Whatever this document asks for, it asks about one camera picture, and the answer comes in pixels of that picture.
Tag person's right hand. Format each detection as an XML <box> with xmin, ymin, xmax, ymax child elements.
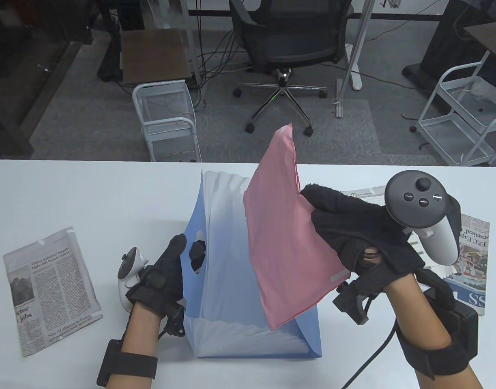
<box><xmin>301</xmin><ymin>184</ymin><xmax>427</xmax><ymax>284</ymax></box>

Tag person's left hand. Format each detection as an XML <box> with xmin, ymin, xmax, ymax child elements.
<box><xmin>125</xmin><ymin>234</ymin><xmax>208</xmax><ymax>337</ymax></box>

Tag printed flowchart paper material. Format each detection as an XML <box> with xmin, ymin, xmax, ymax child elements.
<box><xmin>341</xmin><ymin>186</ymin><xmax>435</xmax><ymax>268</ymax></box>

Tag blue accordion folder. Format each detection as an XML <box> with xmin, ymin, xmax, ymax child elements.
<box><xmin>182</xmin><ymin>166</ymin><xmax>323</xmax><ymax>360</ymax></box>

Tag pink paper material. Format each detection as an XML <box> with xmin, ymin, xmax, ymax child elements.
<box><xmin>243</xmin><ymin>124</ymin><xmax>352</xmax><ymax>331</ymax></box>

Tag newspaper material with mountain photo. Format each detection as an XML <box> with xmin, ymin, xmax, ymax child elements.
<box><xmin>3</xmin><ymin>227</ymin><xmax>103</xmax><ymax>358</ymax></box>

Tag newspaper material with blue banner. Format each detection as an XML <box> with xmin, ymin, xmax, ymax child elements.
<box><xmin>442</xmin><ymin>213</ymin><xmax>491</xmax><ymax>316</ymax></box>

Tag person's right forearm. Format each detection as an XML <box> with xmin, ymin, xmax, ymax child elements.
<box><xmin>384</xmin><ymin>271</ymin><xmax>485</xmax><ymax>389</ymax></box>

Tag person's left forearm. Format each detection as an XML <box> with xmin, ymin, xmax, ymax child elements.
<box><xmin>110</xmin><ymin>302</ymin><xmax>165</xmax><ymax>389</ymax></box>

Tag left white black controller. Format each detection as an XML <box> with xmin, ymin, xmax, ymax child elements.
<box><xmin>117</xmin><ymin>247</ymin><xmax>147</xmax><ymax>312</ymax></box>

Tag white black controller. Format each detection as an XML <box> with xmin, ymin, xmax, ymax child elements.
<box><xmin>385</xmin><ymin>171</ymin><xmax>461</xmax><ymax>266</ymax></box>
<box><xmin>117</xmin><ymin>247</ymin><xmax>147</xmax><ymax>312</ymax></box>

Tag right white black controller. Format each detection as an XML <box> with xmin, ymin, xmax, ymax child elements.
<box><xmin>385</xmin><ymin>171</ymin><xmax>461</xmax><ymax>266</ymax></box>

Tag clear plastic bag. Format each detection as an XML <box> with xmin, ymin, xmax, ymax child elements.
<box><xmin>469</xmin><ymin>79</ymin><xmax>496</xmax><ymax>108</ymax></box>

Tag black office chair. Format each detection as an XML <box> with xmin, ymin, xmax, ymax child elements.
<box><xmin>228</xmin><ymin>0</ymin><xmax>354</xmax><ymax>137</ymax></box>

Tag dark desk with brown top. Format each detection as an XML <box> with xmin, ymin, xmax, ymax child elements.
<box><xmin>402</xmin><ymin>0</ymin><xmax>496</xmax><ymax>96</ymax></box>

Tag brown wooden side table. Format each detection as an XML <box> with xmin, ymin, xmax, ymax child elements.
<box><xmin>120</xmin><ymin>28</ymin><xmax>192</xmax><ymax>85</ymax></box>

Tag left black wrist camera strap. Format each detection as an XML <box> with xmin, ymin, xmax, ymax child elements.
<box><xmin>97</xmin><ymin>340</ymin><xmax>158</xmax><ymax>387</ymax></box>

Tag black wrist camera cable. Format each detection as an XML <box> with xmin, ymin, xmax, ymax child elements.
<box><xmin>341</xmin><ymin>320</ymin><xmax>396</xmax><ymax>389</ymax></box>

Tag large white wire cart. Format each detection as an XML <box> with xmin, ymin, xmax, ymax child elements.
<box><xmin>409</xmin><ymin>51</ymin><xmax>496</xmax><ymax>167</ymax></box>

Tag small white wire cart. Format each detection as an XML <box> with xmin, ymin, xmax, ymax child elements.
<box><xmin>132</xmin><ymin>80</ymin><xmax>202</xmax><ymax>162</ymax></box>

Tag white desk frame leg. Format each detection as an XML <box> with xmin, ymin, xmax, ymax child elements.
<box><xmin>336</xmin><ymin>0</ymin><xmax>376</xmax><ymax>90</ymax></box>

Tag bundle of black floor cables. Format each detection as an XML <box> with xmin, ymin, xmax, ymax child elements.
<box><xmin>189</xmin><ymin>24</ymin><xmax>252</xmax><ymax>110</ymax></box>

